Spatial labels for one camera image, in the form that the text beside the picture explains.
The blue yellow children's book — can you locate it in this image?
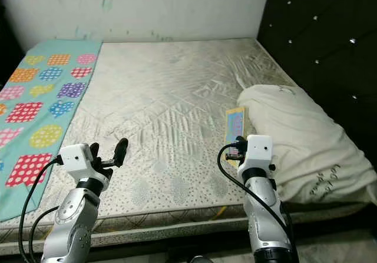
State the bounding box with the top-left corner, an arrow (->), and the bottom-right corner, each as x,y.
223,106 -> 250,167

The white printed pillow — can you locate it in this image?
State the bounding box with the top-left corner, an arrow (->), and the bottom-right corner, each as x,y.
236,84 -> 377,205

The teal blanket with coloured hearts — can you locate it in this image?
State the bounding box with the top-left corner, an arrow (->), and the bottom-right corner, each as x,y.
0,39 -> 104,223

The grey quilted mattress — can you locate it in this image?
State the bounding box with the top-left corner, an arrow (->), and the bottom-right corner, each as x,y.
0,37 -> 373,256

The black tufted headboard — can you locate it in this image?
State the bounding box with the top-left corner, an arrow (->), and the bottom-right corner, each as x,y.
256,0 -> 377,159

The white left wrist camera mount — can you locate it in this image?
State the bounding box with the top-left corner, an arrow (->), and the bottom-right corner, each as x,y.
60,144 -> 110,191

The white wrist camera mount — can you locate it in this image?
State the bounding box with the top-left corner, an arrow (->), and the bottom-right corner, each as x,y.
237,134 -> 274,179
60,144 -> 110,191

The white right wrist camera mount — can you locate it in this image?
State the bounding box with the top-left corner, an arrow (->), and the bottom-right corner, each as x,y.
237,134 -> 274,179

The black bed frame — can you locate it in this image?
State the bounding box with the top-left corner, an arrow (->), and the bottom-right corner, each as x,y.
0,213 -> 377,263

